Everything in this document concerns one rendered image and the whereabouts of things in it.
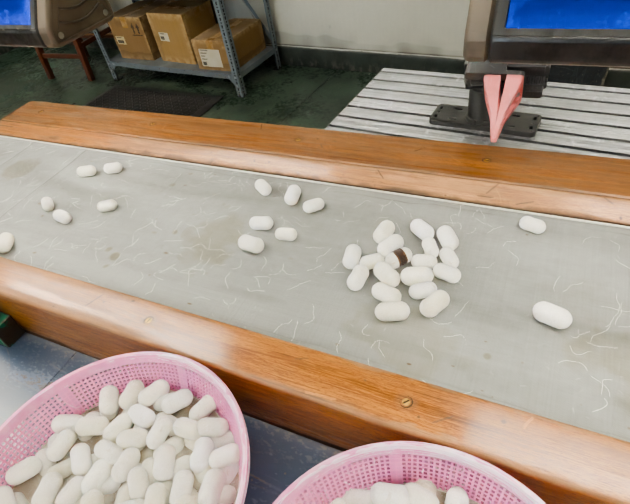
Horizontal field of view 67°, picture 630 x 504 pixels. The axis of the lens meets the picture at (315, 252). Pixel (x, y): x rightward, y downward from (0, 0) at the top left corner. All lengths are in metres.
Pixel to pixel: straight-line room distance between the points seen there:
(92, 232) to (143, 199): 0.09
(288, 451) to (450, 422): 0.18
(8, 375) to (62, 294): 0.15
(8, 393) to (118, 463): 0.26
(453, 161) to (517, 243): 0.17
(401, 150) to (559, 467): 0.49
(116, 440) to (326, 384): 0.21
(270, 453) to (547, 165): 0.51
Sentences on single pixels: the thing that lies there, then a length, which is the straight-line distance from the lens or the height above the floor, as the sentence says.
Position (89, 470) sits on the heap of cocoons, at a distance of 0.54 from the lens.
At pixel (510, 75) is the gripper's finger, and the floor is 0.89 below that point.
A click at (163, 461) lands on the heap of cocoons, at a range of 0.51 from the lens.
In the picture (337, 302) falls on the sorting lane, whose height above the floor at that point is 0.74.
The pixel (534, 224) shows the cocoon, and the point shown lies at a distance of 0.65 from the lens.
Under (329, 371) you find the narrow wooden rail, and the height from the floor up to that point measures 0.76.
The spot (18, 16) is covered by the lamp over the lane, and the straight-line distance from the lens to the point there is 0.55.
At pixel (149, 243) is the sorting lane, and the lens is 0.73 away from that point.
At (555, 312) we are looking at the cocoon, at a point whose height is 0.76.
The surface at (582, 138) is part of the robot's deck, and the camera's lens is 1.00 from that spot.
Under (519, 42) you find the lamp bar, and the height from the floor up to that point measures 1.05.
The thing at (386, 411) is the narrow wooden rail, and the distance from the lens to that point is 0.46.
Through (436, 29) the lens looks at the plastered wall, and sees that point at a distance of 2.75.
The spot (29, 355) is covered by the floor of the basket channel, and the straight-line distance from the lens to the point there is 0.78.
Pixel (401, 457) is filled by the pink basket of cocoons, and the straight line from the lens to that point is 0.45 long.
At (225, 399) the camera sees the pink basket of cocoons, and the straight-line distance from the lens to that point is 0.49.
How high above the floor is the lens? 1.17
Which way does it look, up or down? 43 degrees down
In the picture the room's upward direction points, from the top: 11 degrees counter-clockwise
